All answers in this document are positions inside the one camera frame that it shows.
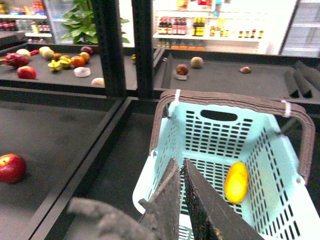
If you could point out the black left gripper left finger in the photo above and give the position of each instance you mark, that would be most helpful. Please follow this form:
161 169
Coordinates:
160 220

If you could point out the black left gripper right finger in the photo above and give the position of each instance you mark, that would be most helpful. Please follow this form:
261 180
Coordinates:
210 216

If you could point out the yellow mango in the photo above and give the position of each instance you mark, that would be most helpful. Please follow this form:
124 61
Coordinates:
236 182

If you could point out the light green plastic basket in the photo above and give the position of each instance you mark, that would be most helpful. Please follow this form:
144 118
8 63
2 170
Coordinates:
213 138

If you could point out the white zip tie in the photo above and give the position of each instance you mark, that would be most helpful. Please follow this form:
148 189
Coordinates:
176 101
287 108

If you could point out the dark wooden display stand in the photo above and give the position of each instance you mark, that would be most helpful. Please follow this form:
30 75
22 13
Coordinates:
96 144

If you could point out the peach fruit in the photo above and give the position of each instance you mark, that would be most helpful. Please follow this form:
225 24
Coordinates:
99 81

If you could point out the brown small fruit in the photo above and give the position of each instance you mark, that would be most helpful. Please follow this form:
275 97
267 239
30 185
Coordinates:
245 70

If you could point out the red apple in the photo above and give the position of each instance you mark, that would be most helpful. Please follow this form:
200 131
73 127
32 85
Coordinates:
26 72
12 168

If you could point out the clear plastic cup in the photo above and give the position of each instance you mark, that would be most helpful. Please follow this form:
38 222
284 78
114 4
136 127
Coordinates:
82 72

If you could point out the orange tangerine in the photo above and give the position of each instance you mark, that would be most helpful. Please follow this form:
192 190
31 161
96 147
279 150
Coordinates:
78 61

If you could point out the yellow star fruit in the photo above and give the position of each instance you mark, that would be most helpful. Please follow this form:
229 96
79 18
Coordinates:
63 63

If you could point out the white product shelf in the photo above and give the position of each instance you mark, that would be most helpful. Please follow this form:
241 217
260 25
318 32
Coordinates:
232 26

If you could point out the glass door fridge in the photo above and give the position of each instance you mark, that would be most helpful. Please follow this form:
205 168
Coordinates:
302 37

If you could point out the pink dragon fruit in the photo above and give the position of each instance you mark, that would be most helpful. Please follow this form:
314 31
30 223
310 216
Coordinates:
15 60

